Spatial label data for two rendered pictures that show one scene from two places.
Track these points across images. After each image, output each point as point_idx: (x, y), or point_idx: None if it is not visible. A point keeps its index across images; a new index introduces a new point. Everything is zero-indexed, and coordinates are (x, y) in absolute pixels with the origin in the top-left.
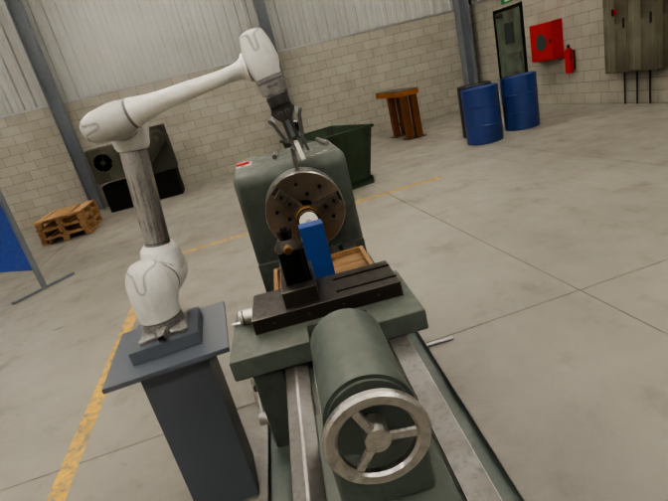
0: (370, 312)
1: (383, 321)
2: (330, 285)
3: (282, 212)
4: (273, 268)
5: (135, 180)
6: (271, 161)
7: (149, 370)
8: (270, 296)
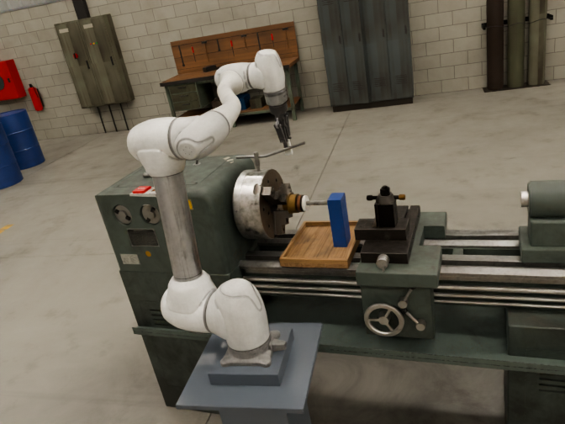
0: (429, 225)
1: (444, 223)
2: None
3: (266, 207)
4: (237, 273)
5: (185, 204)
6: (187, 177)
7: (303, 373)
8: (373, 246)
